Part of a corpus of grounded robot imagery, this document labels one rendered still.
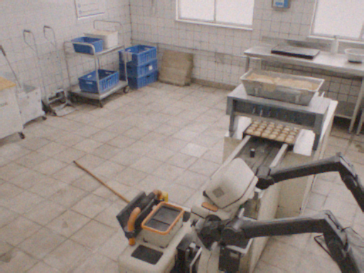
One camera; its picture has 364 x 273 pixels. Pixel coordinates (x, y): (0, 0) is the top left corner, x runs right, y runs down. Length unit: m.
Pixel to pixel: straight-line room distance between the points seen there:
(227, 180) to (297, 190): 1.53
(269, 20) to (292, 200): 3.63
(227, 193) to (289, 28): 4.66
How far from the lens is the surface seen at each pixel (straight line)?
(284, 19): 5.97
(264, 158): 2.65
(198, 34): 6.57
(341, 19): 5.88
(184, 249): 1.89
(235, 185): 1.49
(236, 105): 2.88
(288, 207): 3.06
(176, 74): 6.65
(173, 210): 1.96
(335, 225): 1.30
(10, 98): 4.84
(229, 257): 1.68
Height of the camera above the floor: 2.13
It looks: 33 degrees down
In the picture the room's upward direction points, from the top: 2 degrees clockwise
